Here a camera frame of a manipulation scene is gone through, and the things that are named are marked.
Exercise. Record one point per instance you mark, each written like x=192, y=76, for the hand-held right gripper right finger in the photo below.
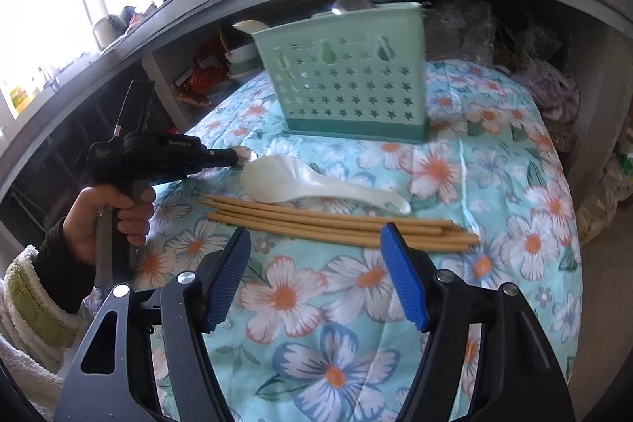
x=403, y=278

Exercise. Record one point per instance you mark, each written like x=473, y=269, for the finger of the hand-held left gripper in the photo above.
x=222, y=157

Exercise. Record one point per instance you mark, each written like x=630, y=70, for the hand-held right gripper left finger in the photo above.
x=227, y=283

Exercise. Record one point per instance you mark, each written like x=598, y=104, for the small metal spoon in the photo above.
x=243, y=156

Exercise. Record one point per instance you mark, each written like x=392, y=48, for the white ceramic soup spoon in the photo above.
x=277, y=177

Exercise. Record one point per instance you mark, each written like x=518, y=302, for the green perforated utensil holder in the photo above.
x=346, y=128

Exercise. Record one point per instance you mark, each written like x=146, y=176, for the person's left forearm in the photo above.
x=29, y=303

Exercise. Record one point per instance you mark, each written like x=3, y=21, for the person's left hand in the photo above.
x=81, y=229

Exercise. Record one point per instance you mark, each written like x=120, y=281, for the red packaging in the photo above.
x=198, y=86

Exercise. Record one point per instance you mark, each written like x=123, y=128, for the stack of white bowls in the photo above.
x=242, y=58

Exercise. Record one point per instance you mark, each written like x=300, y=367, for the floral turquoise blanket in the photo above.
x=494, y=165

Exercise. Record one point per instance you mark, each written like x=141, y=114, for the window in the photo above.
x=44, y=6

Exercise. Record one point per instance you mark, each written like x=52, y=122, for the white rice sack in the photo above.
x=608, y=204

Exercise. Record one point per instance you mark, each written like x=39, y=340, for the printed pink plastic bag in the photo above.
x=549, y=88

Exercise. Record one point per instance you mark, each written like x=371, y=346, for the clear plastic bag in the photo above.
x=460, y=31

